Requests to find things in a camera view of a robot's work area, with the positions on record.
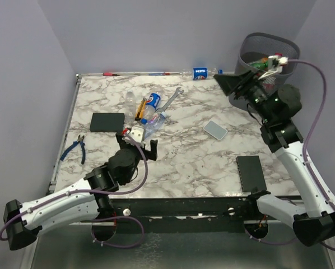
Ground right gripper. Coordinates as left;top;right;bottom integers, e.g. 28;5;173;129
214;67;276;123

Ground clear bottle purple label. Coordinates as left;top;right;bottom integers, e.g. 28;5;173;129
141;112;166;140

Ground Pepsi bottle blue label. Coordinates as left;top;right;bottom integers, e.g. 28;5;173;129
140;92;161;125

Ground green plastic bottle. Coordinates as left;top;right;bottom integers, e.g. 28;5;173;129
249;61;268;71

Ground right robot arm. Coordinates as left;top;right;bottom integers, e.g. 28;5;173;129
214;71;335;247

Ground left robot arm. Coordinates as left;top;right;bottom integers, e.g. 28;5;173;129
0;134;158;251

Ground grey mesh waste bin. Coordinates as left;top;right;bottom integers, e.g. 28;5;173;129
229;32;301;113

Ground silver open-end wrench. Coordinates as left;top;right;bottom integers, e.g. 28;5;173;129
156;87;184;113

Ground grey white rectangular pad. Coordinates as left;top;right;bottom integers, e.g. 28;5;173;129
203;120;227;141

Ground black box left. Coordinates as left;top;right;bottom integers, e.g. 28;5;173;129
90;113;125;133

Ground black notebook right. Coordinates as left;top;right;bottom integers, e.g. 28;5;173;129
236;155;267;192

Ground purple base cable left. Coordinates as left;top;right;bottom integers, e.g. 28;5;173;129
91;216;145;249

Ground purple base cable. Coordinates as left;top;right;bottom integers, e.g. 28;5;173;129
244;226;297;246
91;216;145;249

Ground blue handled pliers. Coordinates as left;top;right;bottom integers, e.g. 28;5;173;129
59;134;86;164

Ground blue handled screwdriver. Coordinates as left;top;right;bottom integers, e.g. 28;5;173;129
148;72;171;76

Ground red handled screwdriver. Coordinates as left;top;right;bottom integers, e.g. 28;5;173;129
102;72;122;77

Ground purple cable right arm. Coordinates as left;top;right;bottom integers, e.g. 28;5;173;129
286;59;335;253

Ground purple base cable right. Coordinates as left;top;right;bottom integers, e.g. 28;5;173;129
244;226;297;246

